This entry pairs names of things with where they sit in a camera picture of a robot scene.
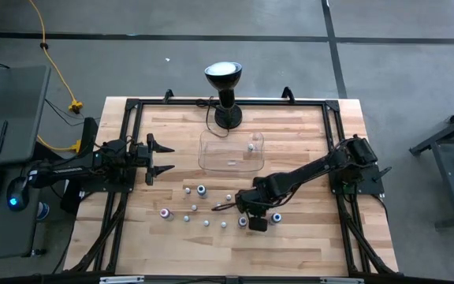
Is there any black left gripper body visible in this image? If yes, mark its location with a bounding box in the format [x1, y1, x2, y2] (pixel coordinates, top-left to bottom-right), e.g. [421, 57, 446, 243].
[130, 133, 156, 187]

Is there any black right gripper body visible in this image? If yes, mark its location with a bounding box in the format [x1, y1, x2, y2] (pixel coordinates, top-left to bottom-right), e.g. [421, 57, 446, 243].
[234, 188, 270, 233]

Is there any clear plastic bin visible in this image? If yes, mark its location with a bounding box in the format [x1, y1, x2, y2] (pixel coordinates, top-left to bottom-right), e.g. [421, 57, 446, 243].
[197, 129, 266, 174]

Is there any black flat monitor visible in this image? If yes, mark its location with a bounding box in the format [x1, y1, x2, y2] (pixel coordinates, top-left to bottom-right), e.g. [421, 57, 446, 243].
[59, 117, 100, 216]

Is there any black gooseneck desk lamp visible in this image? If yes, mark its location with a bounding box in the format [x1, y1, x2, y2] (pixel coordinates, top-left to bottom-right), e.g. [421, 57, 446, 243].
[204, 62, 244, 131]

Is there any blue shoe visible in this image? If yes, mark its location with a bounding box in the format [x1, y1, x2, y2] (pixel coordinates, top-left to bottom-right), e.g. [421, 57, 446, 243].
[36, 201, 51, 222]

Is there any black computer mouse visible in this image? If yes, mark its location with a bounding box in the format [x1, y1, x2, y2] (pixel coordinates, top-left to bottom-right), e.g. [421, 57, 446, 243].
[6, 176, 31, 212]

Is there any black pen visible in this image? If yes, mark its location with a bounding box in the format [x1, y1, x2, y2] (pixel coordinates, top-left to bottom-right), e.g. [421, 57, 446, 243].
[0, 120, 9, 156]

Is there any grey desk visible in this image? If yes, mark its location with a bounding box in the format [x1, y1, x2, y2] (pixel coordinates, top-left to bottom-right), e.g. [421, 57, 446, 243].
[0, 65, 51, 262]

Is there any dark metal side table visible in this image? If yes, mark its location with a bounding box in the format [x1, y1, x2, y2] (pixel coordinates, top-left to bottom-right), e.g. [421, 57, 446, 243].
[409, 98, 454, 230]

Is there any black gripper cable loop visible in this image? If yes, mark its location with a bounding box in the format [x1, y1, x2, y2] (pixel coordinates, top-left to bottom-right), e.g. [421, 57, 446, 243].
[210, 202, 239, 212]

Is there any black lamp cable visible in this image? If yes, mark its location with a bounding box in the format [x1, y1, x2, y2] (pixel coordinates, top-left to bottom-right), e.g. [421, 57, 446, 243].
[195, 96, 231, 139]

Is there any yellow extension cable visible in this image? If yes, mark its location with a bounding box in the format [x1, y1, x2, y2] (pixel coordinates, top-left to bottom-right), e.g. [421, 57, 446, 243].
[28, 0, 84, 115]
[36, 135, 83, 154]

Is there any silver metal bracket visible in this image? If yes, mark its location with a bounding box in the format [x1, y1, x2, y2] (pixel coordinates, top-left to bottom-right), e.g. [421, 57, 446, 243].
[319, 277, 365, 284]
[99, 275, 145, 284]

